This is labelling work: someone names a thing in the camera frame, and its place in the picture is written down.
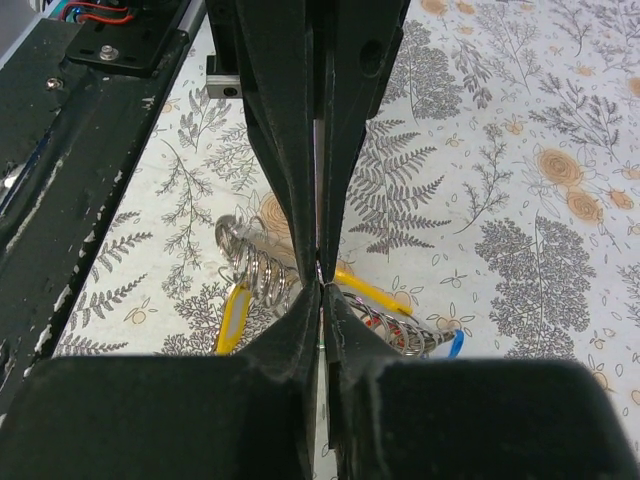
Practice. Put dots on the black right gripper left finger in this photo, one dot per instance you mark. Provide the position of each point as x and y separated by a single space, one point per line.
250 415

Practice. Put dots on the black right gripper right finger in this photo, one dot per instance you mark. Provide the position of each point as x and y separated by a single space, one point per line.
398 417

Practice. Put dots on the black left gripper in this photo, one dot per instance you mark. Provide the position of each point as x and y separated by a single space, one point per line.
361 40

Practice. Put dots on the blue tag ring key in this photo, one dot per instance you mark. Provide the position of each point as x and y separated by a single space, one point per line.
449 343

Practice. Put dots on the yellow tag key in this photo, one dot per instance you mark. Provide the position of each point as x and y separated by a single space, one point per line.
234 317

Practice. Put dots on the numbered keyring organizer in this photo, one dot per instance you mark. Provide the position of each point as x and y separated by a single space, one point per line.
271 276

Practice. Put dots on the red tag key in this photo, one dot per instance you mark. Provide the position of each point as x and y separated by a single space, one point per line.
386 329

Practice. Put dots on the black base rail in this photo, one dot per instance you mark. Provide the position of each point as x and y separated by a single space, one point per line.
81 90

